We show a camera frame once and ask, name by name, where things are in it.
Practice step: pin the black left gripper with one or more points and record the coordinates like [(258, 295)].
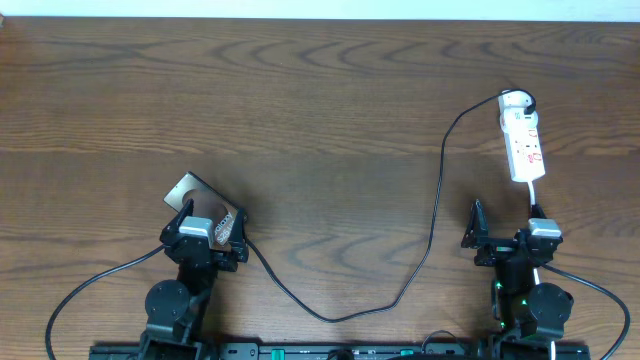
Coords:
[(237, 253)]

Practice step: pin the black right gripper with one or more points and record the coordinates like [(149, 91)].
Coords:
[(475, 235)]

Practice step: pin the Samsung Galaxy smartphone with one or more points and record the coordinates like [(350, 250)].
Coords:
[(207, 203)]

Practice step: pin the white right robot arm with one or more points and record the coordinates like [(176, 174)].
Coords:
[(532, 313)]

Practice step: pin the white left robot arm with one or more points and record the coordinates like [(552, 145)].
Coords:
[(176, 307)]

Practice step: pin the white power strip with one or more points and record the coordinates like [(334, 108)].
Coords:
[(522, 143)]

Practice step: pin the white USB wall charger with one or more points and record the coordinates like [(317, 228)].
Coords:
[(518, 98)]

